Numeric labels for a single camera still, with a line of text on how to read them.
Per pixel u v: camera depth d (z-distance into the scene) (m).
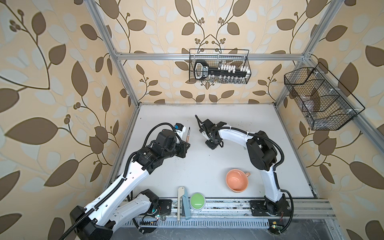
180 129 0.64
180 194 0.76
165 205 0.75
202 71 0.84
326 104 0.72
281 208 0.68
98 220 0.38
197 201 0.75
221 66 0.81
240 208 0.75
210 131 0.74
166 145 0.55
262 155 0.54
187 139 0.72
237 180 0.83
